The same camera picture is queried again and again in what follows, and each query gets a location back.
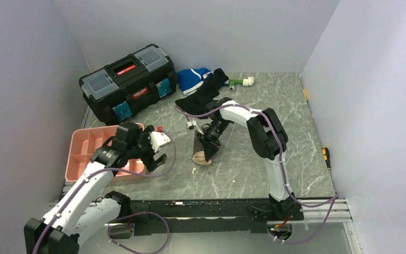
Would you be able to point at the green white pipe fitting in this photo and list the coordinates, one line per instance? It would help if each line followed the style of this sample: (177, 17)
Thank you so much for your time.
(249, 81)

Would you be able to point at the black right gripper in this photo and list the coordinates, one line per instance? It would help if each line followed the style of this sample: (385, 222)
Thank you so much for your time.
(211, 147)

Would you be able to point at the black plastic toolbox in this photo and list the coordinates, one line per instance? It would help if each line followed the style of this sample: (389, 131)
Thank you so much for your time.
(122, 89)

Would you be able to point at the yellow black screwdriver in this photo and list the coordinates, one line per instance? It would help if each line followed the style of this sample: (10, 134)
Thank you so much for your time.
(326, 154)

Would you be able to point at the pink compartment tray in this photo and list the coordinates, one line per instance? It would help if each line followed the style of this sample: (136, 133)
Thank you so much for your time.
(84, 142)

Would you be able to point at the black underwear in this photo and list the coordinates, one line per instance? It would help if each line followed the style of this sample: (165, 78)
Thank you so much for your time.
(195, 104)

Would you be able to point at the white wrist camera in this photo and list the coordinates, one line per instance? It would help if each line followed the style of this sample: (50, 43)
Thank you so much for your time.
(158, 139)
(192, 125)

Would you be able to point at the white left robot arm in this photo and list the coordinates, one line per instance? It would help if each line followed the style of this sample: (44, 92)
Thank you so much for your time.
(77, 200)

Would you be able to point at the blue white garment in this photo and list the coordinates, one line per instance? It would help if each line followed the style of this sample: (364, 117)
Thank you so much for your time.
(190, 80)

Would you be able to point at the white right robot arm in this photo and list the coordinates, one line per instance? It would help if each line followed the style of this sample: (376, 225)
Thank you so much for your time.
(269, 141)

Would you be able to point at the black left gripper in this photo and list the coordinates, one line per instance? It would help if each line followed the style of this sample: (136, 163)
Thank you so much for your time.
(149, 162)

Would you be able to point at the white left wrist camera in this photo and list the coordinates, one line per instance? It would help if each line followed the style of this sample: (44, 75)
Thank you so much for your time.
(158, 139)

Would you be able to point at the olive underwear with beige waistband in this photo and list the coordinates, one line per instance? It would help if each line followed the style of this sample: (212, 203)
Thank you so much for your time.
(198, 155)

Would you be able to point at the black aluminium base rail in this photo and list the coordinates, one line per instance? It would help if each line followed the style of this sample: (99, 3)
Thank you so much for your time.
(255, 215)

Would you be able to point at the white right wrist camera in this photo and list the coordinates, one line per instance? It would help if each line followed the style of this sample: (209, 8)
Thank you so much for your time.
(192, 125)

